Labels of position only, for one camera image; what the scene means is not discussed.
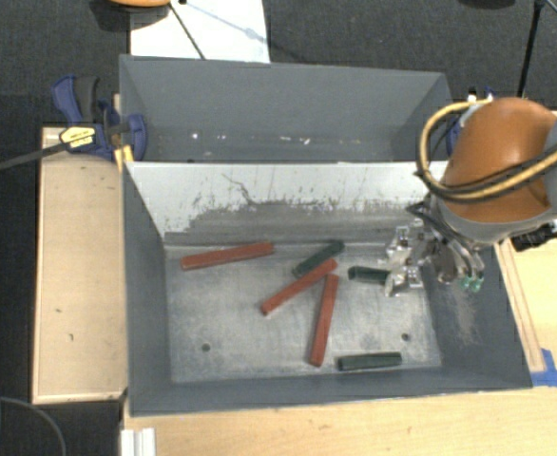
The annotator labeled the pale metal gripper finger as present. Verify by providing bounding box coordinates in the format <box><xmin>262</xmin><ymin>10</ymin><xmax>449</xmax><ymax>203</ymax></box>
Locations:
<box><xmin>383</xmin><ymin>224</ymin><xmax>416</xmax><ymax>268</ymax></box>
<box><xmin>383</xmin><ymin>266</ymin><xmax>426</xmax><ymax>299</ymax></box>

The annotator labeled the dark green flat block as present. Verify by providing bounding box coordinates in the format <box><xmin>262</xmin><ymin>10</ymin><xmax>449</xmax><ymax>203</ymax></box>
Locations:
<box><xmin>347</xmin><ymin>265</ymin><xmax>392</xmax><ymax>286</ymax></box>
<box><xmin>336</xmin><ymin>351</ymin><xmax>403</xmax><ymax>372</ymax></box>
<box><xmin>291</xmin><ymin>238</ymin><xmax>347</xmax><ymax>279</ymax></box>

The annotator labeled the red-brown flat block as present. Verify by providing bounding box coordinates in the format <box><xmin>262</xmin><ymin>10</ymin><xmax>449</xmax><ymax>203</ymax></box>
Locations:
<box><xmin>308</xmin><ymin>273</ymin><xmax>341</xmax><ymax>369</ymax></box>
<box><xmin>259</xmin><ymin>257</ymin><xmax>339</xmax><ymax>317</ymax></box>
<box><xmin>180</xmin><ymin>240</ymin><xmax>277</xmax><ymax>272</ymax></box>

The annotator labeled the grey metal bin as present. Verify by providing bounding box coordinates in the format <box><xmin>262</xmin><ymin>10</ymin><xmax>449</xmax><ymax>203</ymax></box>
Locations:
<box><xmin>118</xmin><ymin>53</ymin><xmax>534</xmax><ymax>417</ymax></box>

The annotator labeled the pale wood board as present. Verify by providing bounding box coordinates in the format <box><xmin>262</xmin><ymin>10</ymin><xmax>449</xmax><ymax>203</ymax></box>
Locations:
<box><xmin>30</xmin><ymin>125</ymin><xmax>128</xmax><ymax>406</ymax></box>

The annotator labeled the black cylinder on white bracket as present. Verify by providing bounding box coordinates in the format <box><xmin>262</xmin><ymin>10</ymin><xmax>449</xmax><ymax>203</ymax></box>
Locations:
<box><xmin>510</xmin><ymin>219</ymin><xmax>557</xmax><ymax>252</ymax></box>

